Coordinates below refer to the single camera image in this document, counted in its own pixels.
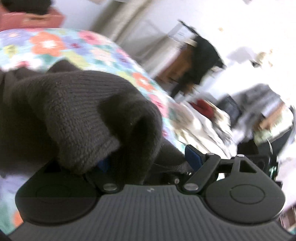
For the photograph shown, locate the dark brown knit sweater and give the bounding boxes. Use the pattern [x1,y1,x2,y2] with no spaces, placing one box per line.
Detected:
[1,60,192,184]

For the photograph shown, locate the white comforter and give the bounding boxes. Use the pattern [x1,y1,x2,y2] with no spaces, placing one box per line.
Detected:
[168,102,237,159]

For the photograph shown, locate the red garment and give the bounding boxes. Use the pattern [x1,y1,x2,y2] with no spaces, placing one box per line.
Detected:
[190,99,214,119]

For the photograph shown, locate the grey knit garment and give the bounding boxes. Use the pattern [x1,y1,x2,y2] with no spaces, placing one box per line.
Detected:
[217,84,283,144]

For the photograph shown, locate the brown hanging garment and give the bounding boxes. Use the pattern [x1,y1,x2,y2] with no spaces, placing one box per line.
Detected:
[156,44,194,89]

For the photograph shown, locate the black hanging garment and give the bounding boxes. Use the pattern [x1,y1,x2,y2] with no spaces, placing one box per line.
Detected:
[171,20,226,98]

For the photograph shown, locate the floral quilted bedspread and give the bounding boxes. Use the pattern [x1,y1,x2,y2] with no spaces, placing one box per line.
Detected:
[0,28,232,236]

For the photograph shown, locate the black folded garment on suitcase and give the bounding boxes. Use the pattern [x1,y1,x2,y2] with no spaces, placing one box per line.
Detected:
[1,0,52,15]

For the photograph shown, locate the pink ribbed suitcase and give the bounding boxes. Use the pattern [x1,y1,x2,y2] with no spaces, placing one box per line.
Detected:
[1,6,65,31]

